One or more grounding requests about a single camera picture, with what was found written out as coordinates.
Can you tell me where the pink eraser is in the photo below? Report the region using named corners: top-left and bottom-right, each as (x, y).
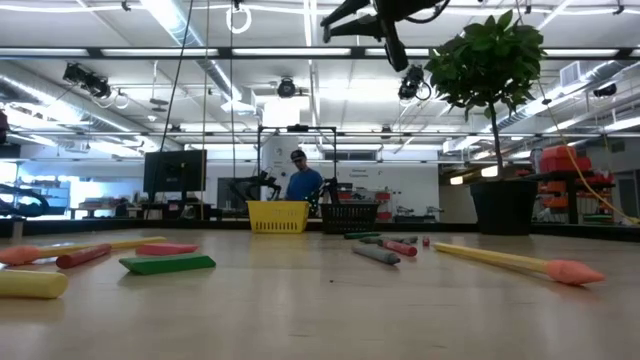
top-left (134, 242), bottom-right (200, 257)

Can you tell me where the black monitor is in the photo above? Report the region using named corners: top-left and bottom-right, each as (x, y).
top-left (142, 149), bottom-right (208, 194)

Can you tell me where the black hose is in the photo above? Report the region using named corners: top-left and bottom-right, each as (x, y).
top-left (0, 182), bottom-right (51, 219)

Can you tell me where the pale hanging rope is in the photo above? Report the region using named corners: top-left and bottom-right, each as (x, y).
top-left (199, 0), bottom-right (210, 221)

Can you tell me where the yellow hanging cable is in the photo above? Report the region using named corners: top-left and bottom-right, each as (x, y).
top-left (537, 79), bottom-right (640, 226)

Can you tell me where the yellow marker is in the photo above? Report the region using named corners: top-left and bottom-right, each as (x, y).
top-left (0, 269), bottom-right (70, 301)

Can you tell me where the dark red crayon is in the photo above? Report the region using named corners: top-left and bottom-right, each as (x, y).
top-left (55, 242), bottom-right (114, 270)

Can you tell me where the white wall vent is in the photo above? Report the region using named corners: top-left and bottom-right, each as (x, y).
top-left (559, 60), bottom-right (583, 88)

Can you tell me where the person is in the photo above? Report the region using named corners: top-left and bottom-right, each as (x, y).
top-left (283, 148), bottom-right (326, 203)

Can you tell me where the black ceiling camera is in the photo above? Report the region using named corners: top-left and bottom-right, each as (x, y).
top-left (62, 62), bottom-right (112, 100)
top-left (276, 76), bottom-right (298, 99)
top-left (398, 63), bottom-right (432, 101)

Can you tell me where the white column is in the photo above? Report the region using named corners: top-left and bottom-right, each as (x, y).
top-left (260, 134), bottom-right (301, 201)

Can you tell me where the green potted plant black pot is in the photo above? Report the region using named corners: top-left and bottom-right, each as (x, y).
top-left (423, 8), bottom-right (548, 237)

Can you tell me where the shelf with red bins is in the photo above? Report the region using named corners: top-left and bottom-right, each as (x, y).
top-left (519, 143), bottom-right (617, 225)

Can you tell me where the overhead light bar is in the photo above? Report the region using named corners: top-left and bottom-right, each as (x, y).
top-left (0, 46), bottom-right (640, 58)

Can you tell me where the green eraser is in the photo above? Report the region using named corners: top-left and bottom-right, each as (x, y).
top-left (118, 252), bottom-right (218, 276)

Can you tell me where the black aluminium table frame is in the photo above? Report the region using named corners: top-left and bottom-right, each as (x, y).
top-left (0, 218), bottom-right (640, 241)

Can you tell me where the black hanging cable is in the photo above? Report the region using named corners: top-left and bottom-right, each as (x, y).
top-left (147, 0), bottom-right (195, 219)

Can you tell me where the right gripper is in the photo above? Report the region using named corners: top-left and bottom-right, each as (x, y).
top-left (322, 0), bottom-right (449, 44)

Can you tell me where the white cable ring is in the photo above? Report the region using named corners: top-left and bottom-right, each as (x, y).
top-left (224, 3), bottom-right (253, 35)

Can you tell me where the yellow pencil with orange tip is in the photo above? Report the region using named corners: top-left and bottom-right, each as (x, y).
top-left (431, 241), bottom-right (607, 287)
top-left (0, 235), bottom-right (168, 267)

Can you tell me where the yellow mesh plastic bin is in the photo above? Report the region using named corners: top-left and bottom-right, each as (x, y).
top-left (246, 200), bottom-right (311, 235)

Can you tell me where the black mesh plastic bin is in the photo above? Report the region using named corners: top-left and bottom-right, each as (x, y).
top-left (319, 202), bottom-right (380, 235)

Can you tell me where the black metal frame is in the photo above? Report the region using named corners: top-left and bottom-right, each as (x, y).
top-left (256, 124), bottom-right (338, 201)

